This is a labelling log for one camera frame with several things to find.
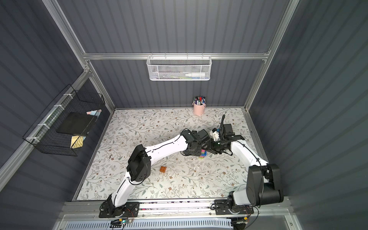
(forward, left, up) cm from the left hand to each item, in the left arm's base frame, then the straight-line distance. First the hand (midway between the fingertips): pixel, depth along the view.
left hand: (199, 156), depth 85 cm
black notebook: (+8, +64, +23) cm, 69 cm away
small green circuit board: (-32, +43, -8) cm, 54 cm away
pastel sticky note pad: (+19, +61, +19) cm, 67 cm away
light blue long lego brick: (+1, -3, 0) cm, 3 cm away
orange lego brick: (-5, +22, -8) cm, 24 cm away
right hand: (+2, -3, +3) cm, 5 cm away
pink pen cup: (+41, -3, -2) cm, 41 cm away
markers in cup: (+43, -3, +6) cm, 44 cm away
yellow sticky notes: (-6, +55, +27) cm, 61 cm away
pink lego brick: (+1, -2, +4) cm, 5 cm away
